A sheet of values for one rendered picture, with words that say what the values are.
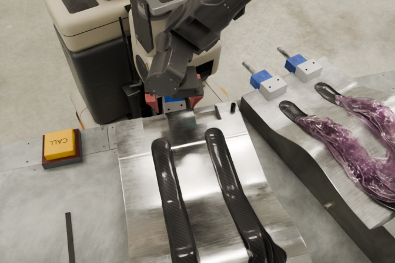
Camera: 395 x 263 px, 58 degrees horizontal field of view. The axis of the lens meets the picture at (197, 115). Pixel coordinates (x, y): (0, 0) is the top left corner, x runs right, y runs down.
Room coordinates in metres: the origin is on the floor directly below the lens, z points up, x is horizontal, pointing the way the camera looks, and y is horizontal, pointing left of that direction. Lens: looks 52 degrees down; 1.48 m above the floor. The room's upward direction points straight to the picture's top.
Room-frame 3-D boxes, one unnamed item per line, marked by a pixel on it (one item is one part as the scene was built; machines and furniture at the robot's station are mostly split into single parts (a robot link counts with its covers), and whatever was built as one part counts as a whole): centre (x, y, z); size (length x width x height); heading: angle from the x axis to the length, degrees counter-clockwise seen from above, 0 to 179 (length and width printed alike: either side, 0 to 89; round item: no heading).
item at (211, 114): (0.47, -0.02, 0.87); 0.05 x 0.05 x 0.04; 14
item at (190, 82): (0.52, 0.05, 0.96); 0.10 x 0.07 x 0.07; 98
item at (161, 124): (0.44, 0.09, 0.87); 0.05 x 0.05 x 0.04; 14
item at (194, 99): (0.53, 0.03, 0.88); 0.07 x 0.07 x 0.09; 8
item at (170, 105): (0.56, 0.06, 0.83); 0.13 x 0.05 x 0.05; 9
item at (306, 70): (0.66, -0.24, 0.86); 0.13 x 0.05 x 0.05; 31
